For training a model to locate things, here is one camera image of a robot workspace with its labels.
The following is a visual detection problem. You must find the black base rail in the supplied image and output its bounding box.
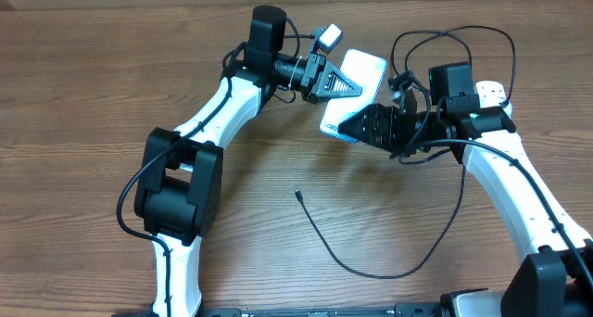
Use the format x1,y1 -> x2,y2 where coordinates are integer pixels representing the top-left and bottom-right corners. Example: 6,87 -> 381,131
110,301 -> 446,317

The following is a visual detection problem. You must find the Samsung Galaxy smartphone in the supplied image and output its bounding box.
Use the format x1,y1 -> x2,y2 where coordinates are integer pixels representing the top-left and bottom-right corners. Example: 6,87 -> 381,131
319,49 -> 387,143

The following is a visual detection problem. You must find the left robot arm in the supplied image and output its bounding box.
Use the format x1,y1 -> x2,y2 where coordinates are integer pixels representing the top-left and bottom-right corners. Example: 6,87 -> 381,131
133,6 -> 361,316

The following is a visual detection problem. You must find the white charger plug adapter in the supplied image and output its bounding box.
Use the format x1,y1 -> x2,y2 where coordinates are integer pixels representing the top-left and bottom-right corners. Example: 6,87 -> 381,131
499,101 -> 512,117

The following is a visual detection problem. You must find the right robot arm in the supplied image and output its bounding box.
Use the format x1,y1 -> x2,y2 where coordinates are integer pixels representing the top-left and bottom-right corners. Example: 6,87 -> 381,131
338,62 -> 592,316

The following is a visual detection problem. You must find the white power strip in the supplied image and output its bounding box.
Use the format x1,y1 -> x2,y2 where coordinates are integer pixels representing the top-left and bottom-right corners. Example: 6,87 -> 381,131
475,81 -> 507,108

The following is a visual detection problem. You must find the black USB charging cable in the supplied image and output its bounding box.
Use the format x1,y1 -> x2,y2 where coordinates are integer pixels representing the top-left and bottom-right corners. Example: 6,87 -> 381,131
294,25 -> 517,280

